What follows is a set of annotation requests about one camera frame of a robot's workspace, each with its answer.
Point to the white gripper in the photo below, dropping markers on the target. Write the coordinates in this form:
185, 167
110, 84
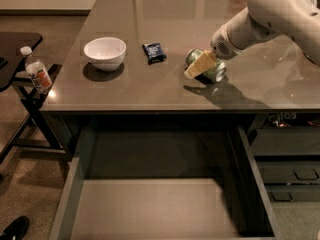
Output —
222, 46

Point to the green soda can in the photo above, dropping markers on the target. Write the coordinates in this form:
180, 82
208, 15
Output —
213, 71

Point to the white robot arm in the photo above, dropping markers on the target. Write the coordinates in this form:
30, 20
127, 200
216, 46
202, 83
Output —
261, 21

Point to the open grey top drawer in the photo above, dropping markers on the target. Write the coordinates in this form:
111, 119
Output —
164, 184

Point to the dark blue snack packet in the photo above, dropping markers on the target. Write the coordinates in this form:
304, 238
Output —
154, 52

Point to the white bowl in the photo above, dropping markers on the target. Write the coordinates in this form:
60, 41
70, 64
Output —
106, 53

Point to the closed dark lower drawers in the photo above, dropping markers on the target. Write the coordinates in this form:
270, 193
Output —
286, 147

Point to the clear plastic water bottle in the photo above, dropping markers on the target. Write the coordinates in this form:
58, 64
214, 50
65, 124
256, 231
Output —
36, 70

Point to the black side table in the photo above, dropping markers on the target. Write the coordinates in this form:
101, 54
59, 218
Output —
10, 75

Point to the black shoe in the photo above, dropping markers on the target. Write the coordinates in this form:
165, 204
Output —
16, 230

